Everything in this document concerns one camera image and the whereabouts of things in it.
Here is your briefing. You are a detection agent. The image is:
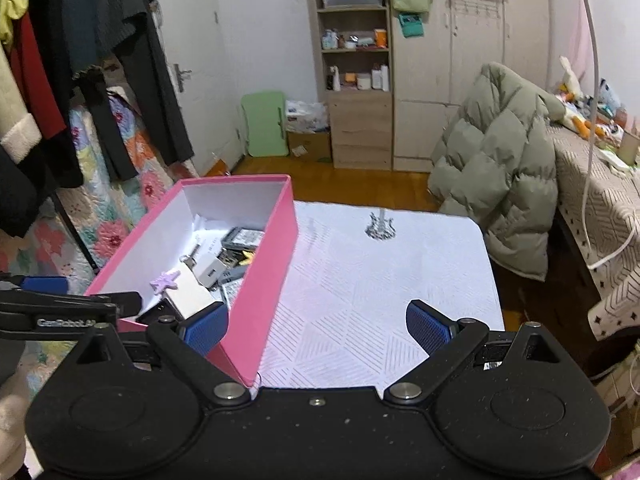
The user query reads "silver flip phone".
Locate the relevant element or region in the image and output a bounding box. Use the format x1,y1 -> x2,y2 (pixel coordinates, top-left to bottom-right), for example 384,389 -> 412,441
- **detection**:
221,226 -> 265,252

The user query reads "patterned bed cover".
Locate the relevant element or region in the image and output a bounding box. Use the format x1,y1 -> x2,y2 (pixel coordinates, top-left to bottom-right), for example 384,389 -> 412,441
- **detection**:
548,125 -> 639,340

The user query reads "white cable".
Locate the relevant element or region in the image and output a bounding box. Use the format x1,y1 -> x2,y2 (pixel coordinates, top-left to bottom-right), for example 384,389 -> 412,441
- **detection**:
572,0 -> 639,271

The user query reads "pink cardboard box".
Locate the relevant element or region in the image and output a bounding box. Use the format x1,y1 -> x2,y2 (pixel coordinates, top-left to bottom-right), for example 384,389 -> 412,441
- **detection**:
86,174 -> 298,387

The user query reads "white charger plug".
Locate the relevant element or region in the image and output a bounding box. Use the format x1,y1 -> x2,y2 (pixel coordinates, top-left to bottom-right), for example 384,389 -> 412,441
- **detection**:
192,252 -> 227,288

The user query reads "key with purple star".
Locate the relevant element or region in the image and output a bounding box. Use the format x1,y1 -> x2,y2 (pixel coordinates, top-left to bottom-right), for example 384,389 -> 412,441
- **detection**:
150,244 -> 201,295

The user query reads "beige wardrobe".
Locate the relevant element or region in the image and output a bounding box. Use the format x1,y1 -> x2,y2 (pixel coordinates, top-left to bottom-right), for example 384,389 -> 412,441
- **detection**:
392,0 -> 550,172

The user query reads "wooden shelf cabinet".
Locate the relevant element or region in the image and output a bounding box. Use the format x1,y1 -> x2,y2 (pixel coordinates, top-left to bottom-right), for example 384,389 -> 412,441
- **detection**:
310,0 -> 394,170

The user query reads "floral quilt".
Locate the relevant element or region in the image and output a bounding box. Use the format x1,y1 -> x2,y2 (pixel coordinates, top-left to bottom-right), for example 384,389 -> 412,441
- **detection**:
1,87 -> 178,294

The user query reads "brown cardboard box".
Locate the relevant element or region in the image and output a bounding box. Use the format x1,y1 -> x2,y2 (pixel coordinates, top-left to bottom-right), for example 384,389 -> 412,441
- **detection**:
286,131 -> 332,164

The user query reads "white plastic bag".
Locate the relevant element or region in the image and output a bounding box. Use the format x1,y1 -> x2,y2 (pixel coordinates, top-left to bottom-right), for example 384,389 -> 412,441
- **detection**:
285,100 -> 330,133

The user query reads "olive green puffer jacket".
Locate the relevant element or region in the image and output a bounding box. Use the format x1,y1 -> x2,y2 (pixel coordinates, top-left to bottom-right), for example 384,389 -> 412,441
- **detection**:
428,62 -> 565,281

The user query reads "black hanging coat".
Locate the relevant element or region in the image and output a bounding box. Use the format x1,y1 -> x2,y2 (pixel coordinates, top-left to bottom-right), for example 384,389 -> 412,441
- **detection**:
28,0 -> 194,188

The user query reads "black hair claw clip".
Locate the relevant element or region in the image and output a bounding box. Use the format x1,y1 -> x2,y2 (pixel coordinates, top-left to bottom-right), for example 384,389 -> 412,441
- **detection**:
366,208 -> 396,240

